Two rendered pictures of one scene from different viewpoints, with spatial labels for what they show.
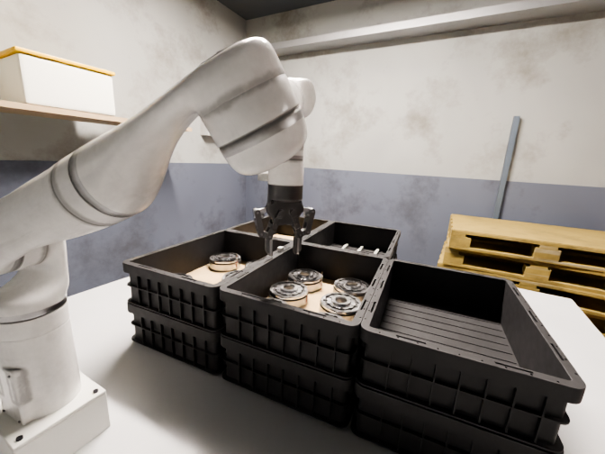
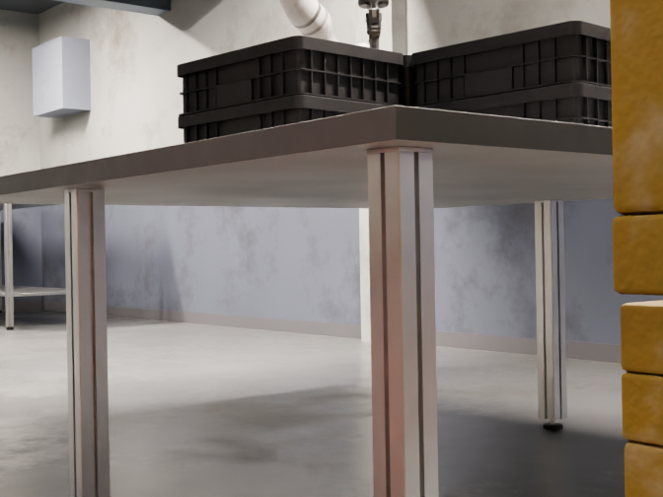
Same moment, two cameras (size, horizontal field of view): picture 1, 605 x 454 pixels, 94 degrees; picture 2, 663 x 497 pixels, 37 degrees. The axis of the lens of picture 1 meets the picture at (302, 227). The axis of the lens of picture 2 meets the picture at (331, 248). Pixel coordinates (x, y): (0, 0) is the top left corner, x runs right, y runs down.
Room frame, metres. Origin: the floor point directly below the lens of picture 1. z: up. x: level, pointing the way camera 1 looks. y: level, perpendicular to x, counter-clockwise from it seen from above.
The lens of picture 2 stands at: (1.45, -2.20, 0.54)
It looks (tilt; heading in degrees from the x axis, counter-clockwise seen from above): 0 degrees down; 113
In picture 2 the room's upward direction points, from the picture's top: 1 degrees counter-clockwise
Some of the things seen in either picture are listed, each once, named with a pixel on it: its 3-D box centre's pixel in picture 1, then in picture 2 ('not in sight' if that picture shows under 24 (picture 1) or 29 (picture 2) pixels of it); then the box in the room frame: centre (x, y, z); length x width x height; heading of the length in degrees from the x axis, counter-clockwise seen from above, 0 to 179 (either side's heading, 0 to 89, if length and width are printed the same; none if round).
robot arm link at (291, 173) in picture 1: (283, 168); not in sight; (0.62, 0.05, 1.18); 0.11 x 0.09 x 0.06; 22
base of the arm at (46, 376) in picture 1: (39, 353); not in sight; (0.40, 0.42, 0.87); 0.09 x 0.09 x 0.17; 68
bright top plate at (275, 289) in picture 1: (289, 289); not in sight; (0.69, 0.03, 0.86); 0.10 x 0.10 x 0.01
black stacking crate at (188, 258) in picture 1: (221, 270); not in sight; (0.78, 0.23, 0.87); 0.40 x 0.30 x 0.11; 157
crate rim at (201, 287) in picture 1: (221, 254); not in sight; (0.78, 0.23, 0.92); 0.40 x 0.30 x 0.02; 157
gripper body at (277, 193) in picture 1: (284, 203); (373, 9); (0.60, 0.04, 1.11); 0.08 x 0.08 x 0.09
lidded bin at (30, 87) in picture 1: (58, 88); not in sight; (1.84, 1.52, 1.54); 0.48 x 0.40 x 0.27; 152
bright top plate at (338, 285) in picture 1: (351, 286); not in sight; (0.74, -0.15, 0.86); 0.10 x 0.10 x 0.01
